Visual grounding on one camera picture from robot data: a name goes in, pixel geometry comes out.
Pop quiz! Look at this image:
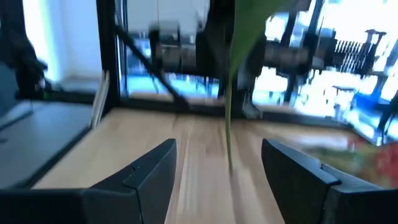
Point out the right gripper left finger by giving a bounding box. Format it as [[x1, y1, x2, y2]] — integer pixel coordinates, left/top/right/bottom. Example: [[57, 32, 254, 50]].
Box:
[[82, 138, 177, 224]]

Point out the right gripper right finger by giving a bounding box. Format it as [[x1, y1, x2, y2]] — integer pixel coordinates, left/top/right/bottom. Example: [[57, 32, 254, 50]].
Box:
[[261, 138, 398, 224]]

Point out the red artificial flower bunch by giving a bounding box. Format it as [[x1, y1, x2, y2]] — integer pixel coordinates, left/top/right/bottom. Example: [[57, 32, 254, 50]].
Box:
[[304, 136, 398, 189]]

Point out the green plant stem with leaf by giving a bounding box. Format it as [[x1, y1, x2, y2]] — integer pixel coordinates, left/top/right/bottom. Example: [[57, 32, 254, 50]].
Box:
[[224, 0, 295, 175]]

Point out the grey side tray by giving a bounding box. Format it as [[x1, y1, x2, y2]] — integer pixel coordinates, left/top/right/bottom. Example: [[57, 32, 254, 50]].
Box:
[[0, 101, 94, 189]]

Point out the black slotted rack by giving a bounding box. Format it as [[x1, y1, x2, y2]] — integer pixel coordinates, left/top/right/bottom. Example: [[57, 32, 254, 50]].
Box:
[[334, 29, 388, 75]]

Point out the person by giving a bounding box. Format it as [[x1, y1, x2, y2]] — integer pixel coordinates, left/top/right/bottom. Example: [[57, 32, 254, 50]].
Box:
[[0, 0, 49, 101]]

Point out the black aluminium table frame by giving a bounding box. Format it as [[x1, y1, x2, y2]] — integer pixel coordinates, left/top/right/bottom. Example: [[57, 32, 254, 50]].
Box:
[[95, 0, 398, 147]]

